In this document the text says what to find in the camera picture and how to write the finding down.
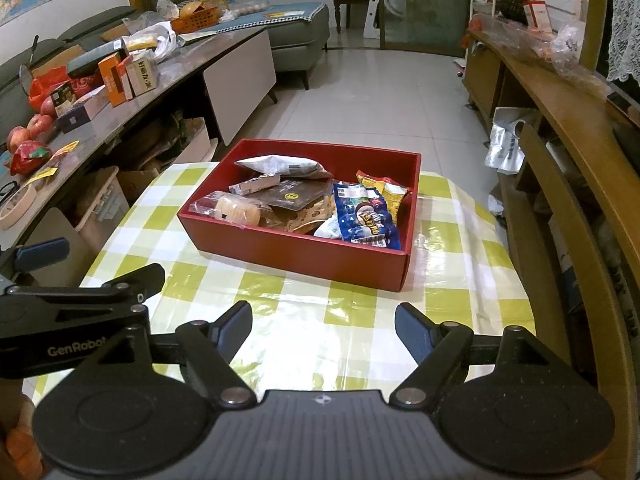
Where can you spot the pink flat box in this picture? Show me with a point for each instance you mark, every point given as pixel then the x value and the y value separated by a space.
pixel 92 97

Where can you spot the red apple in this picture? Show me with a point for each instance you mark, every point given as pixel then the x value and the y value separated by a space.
pixel 40 127
pixel 48 107
pixel 19 139

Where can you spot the beige storage box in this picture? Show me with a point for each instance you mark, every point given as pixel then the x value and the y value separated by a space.
pixel 102 205

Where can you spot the person's left hand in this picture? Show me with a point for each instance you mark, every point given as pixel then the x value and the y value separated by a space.
pixel 20 450

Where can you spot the clear bread packet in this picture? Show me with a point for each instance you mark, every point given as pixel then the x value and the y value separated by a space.
pixel 240 210

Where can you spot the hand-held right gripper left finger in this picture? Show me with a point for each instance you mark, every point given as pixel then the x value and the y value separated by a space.
pixel 235 330

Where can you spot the white lace cloth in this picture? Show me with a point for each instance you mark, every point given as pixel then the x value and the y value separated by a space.
pixel 625 25

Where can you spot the white plastic bag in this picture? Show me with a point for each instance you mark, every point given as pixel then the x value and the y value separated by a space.
pixel 160 42

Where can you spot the red and white carton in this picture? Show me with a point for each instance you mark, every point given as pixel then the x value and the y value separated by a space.
pixel 539 15

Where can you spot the round wooden tray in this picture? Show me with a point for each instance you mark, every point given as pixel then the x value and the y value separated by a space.
pixel 17 210

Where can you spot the brown cardboard box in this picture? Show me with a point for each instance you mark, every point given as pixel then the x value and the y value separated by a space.
pixel 140 185

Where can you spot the yellow sachet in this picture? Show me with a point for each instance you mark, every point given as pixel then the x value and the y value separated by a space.
pixel 66 147
pixel 42 174

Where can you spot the dark green long box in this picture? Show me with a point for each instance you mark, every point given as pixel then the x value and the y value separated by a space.
pixel 95 62

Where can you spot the blue patterned sofa cover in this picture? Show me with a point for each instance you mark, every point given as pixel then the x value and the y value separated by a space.
pixel 280 15

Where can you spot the red and yellow snack packet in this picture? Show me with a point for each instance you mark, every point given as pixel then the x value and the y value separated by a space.
pixel 395 195

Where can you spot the green checked tablecloth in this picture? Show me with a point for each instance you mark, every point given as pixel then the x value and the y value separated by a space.
pixel 325 320

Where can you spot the clear plastic bag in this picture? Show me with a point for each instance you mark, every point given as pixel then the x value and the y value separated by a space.
pixel 575 55

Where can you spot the clear beef jerky packet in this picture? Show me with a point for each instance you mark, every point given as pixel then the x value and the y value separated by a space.
pixel 295 192

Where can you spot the black flat box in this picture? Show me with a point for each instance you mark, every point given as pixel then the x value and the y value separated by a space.
pixel 75 119

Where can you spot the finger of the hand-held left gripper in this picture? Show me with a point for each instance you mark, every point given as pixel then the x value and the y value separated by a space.
pixel 42 255
pixel 145 285

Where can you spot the red cardboard box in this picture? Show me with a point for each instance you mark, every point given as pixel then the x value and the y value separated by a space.
pixel 300 265

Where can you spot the cream carton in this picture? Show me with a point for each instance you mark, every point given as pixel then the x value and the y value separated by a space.
pixel 142 79

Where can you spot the green glass door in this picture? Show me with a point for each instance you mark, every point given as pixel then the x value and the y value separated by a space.
pixel 425 10

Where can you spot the grey coffee table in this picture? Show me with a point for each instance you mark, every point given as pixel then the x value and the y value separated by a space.
pixel 235 85

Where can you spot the orange carton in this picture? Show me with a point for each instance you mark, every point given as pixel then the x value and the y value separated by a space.
pixel 115 80

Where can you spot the orange plastic basket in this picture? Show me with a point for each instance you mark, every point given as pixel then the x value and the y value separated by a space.
pixel 195 21

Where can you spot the red plastic bag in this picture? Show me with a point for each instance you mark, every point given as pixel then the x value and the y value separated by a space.
pixel 42 87

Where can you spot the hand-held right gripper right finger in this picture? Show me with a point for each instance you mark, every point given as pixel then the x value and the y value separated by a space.
pixel 412 330

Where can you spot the white printed snack packet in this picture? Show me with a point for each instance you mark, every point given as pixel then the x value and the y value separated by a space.
pixel 275 164

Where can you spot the red apple-shaped bag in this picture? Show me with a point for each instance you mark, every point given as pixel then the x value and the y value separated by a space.
pixel 30 157

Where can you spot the small dark picture box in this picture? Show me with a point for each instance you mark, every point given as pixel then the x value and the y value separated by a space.
pixel 62 99

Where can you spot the blue snack packet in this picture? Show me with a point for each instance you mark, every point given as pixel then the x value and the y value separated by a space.
pixel 365 215

